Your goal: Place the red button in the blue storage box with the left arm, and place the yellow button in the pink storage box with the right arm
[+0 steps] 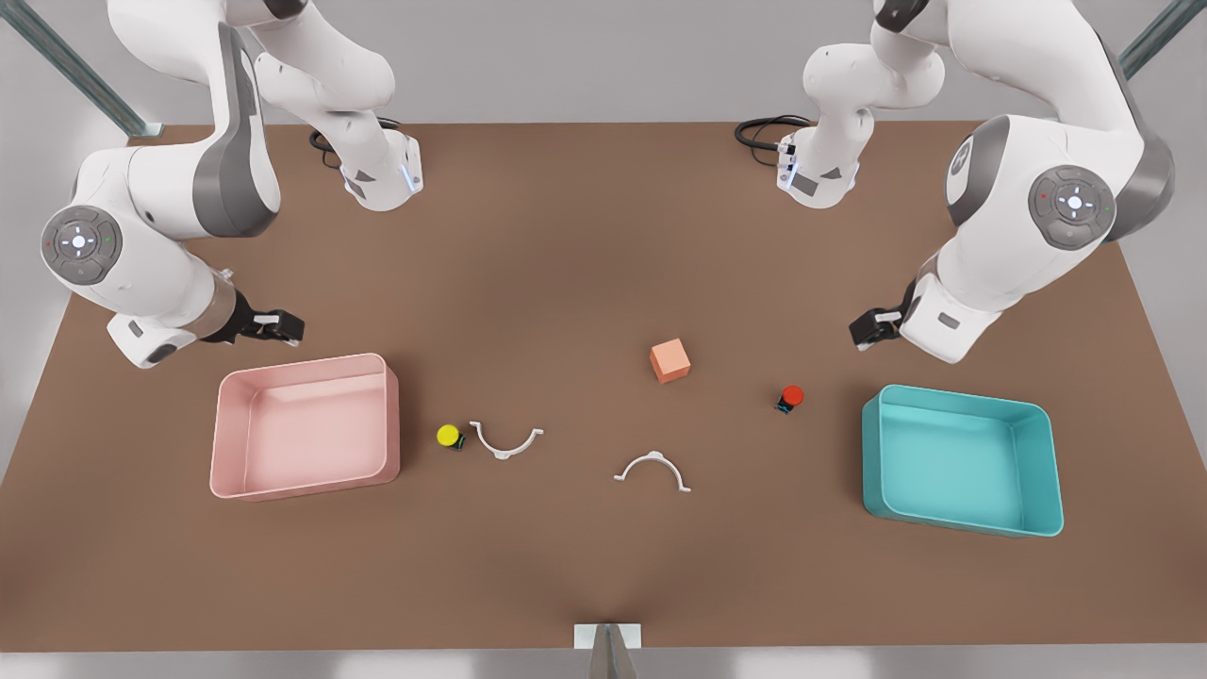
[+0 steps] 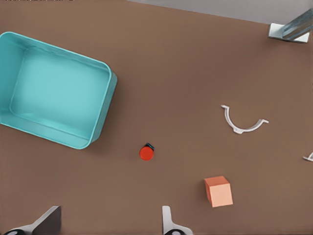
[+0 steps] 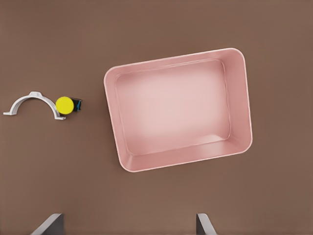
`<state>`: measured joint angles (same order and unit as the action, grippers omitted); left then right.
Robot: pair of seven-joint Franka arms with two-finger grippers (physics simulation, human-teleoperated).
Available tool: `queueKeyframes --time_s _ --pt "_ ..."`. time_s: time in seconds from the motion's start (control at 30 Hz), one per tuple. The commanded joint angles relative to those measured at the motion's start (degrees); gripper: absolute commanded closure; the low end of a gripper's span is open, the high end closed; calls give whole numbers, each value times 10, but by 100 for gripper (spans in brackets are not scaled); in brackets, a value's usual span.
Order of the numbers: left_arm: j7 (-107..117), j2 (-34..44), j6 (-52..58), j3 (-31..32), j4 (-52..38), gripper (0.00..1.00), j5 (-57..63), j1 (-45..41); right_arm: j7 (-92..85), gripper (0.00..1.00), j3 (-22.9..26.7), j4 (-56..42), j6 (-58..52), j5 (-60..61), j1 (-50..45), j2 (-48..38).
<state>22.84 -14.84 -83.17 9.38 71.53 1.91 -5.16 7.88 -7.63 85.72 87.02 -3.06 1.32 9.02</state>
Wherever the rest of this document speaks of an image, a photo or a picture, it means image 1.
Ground pink storage box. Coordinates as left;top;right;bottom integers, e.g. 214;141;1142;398
209;353;401;500

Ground blue storage box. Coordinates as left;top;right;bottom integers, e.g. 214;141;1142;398
861;384;1065;538

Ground orange cube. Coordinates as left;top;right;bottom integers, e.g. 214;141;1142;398
650;339;692;385

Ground white curved clip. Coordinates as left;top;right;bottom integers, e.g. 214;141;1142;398
469;421;545;461
614;451;692;494

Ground black cable loop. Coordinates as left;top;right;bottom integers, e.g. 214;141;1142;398
735;115;818;171
309;117;403;171

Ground silver frame post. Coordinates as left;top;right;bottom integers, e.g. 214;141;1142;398
1118;0;1207;80
0;0;164;140
574;622;642;679

